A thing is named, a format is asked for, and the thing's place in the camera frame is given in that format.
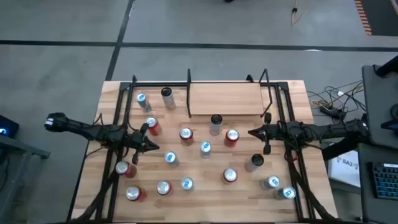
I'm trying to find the black metal shelf frame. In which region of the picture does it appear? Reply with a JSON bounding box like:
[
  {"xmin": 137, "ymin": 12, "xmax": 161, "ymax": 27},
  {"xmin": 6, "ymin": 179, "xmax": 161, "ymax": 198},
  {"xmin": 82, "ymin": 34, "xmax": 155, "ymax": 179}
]
[{"xmin": 185, "ymin": 68, "xmax": 274, "ymax": 119}]

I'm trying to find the red Fanta strawberry can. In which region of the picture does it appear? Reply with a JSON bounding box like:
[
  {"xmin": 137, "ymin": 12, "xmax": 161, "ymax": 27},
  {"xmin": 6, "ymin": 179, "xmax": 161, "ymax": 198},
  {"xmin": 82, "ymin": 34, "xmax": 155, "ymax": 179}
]
[
  {"xmin": 144, "ymin": 116, "xmax": 162, "ymax": 137},
  {"xmin": 156, "ymin": 179, "xmax": 174, "ymax": 197},
  {"xmin": 221, "ymin": 167, "xmax": 239, "ymax": 185}
]

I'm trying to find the red Coca-Cola can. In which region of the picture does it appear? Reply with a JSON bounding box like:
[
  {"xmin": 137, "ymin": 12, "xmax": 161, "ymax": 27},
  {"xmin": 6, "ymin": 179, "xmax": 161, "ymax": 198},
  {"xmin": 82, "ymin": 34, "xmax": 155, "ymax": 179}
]
[
  {"xmin": 223, "ymin": 128, "xmax": 241, "ymax": 148},
  {"xmin": 115, "ymin": 160, "xmax": 138, "ymax": 179},
  {"xmin": 179, "ymin": 127, "xmax": 195, "ymax": 146}
]

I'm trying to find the black headset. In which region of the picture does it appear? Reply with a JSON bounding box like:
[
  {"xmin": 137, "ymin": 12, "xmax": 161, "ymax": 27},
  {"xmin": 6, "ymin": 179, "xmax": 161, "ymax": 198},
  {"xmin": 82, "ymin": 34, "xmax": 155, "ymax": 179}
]
[{"xmin": 381, "ymin": 104, "xmax": 398, "ymax": 138}]

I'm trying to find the dark desk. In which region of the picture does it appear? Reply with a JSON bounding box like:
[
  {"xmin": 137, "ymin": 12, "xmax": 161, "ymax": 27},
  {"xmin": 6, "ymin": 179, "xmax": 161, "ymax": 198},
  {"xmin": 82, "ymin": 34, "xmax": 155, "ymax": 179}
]
[{"xmin": 356, "ymin": 142, "xmax": 398, "ymax": 224}]

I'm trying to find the red soda can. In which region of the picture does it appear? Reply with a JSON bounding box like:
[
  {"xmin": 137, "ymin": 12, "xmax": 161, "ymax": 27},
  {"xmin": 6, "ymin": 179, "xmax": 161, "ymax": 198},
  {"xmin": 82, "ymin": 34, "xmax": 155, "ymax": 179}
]
[{"xmin": 125, "ymin": 185, "xmax": 148, "ymax": 202}]

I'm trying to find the black keyboard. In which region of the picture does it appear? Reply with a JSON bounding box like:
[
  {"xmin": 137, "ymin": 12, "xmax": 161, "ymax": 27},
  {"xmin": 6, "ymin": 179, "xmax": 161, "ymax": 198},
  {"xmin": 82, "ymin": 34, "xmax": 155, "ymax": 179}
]
[{"xmin": 369, "ymin": 161, "xmax": 398, "ymax": 200}]

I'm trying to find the grey side desk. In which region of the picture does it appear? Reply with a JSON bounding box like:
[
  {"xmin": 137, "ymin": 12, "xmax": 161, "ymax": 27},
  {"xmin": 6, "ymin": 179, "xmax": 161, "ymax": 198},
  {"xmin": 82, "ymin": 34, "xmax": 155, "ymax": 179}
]
[{"xmin": 361, "ymin": 63, "xmax": 398, "ymax": 150}]

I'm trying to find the blue silver Red Bull can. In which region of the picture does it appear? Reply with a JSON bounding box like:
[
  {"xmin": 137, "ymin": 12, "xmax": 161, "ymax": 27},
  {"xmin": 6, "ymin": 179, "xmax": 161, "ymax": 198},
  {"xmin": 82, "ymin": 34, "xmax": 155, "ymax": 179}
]
[
  {"xmin": 259, "ymin": 175, "xmax": 281, "ymax": 191},
  {"xmin": 136, "ymin": 92, "xmax": 153, "ymax": 113},
  {"xmin": 164, "ymin": 151, "xmax": 180, "ymax": 168},
  {"xmin": 272, "ymin": 185, "xmax": 297, "ymax": 200},
  {"xmin": 199, "ymin": 141, "xmax": 213, "ymax": 159},
  {"xmin": 180, "ymin": 177, "xmax": 195, "ymax": 192}
]

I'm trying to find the grey metal cart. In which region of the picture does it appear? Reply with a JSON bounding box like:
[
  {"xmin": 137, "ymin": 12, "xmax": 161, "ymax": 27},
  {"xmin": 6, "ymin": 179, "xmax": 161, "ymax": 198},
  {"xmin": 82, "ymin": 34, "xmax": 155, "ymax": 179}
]
[{"xmin": 0, "ymin": 133, "xmax": 52, "ymax": 224}]

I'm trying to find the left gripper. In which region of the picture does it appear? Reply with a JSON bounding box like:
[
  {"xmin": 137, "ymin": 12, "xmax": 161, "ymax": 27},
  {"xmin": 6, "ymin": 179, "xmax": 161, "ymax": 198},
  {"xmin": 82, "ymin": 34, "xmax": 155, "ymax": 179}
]
[{"xmin": 124, "ymin": 123, "xmax": 160, "ymax": 165}]

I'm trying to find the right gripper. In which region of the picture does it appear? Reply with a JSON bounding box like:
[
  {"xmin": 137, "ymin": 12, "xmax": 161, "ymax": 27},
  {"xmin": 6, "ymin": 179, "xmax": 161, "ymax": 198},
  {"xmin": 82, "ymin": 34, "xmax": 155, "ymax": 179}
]
[{"xmin": 248, "ymin": 112, "xmax": 284, "ymax": 156}]

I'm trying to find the white Celsius peach can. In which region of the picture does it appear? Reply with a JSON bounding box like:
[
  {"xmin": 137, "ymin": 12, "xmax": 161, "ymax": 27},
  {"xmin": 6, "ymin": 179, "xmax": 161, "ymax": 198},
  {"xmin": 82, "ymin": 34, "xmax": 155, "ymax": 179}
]
[
  {"xmin": 244, "ymin": 153, "xmax": 265, "ymax": 173},
  {"xmin": 160, "ymin": 86, "xmax": 177, "ymax": 111},
  {"xmin": 208, "ymin": 114, "xmax": 224, "ymax": 136}
]

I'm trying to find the white labelled box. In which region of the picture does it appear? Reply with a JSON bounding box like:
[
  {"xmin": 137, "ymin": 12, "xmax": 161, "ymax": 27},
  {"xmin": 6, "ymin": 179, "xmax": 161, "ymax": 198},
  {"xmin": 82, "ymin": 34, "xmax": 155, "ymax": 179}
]
[{"xmin": 328, "ymin": 149, "xmax": 361, "ymax": 188}]

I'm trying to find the yellow cable black plug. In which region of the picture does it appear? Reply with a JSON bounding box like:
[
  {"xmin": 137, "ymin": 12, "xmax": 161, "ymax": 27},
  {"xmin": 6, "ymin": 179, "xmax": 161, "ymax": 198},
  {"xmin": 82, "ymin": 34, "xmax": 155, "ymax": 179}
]
[{"xmin": 290, "ymin": 0, "xmax": 310, "ymax": 26}]

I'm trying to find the black mat hazard-striped edge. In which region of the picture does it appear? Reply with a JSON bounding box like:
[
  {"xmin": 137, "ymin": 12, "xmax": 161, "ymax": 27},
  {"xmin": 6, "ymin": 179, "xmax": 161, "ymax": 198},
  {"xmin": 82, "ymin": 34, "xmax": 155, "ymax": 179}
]
[{"xmin": 354, "ymin": 0, "xmax": 398, "ymax": 37}]

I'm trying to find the black device blue light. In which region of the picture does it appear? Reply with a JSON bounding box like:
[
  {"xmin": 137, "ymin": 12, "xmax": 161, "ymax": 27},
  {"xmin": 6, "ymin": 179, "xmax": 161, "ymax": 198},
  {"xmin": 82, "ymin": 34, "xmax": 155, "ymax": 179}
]
[{"xmin": 0, "ymin": 114, "xmax": 20, "ymax": 139}]

